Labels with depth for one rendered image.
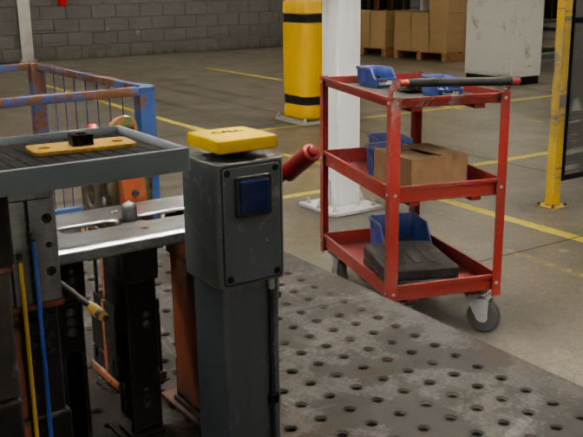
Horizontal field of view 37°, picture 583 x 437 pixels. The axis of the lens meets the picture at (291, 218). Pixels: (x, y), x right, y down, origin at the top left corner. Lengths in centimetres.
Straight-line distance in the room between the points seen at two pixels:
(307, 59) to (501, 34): 370
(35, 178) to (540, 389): 92
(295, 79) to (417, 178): 510
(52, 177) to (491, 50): 1067
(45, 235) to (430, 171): 237
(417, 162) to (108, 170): 247
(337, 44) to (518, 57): 637
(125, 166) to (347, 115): 431
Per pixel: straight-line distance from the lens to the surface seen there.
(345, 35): 489
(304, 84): 803
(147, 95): 304
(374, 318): 160
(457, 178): 320
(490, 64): 1124
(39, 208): 85
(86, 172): 65
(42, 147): 74
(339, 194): 500
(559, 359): 323
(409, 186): 304
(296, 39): 807
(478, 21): 1137
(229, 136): 76
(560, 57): 513
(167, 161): 68
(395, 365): 141
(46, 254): 86
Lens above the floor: 129
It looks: 15 degrees down
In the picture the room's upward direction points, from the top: 1 degrees counter-clockwise
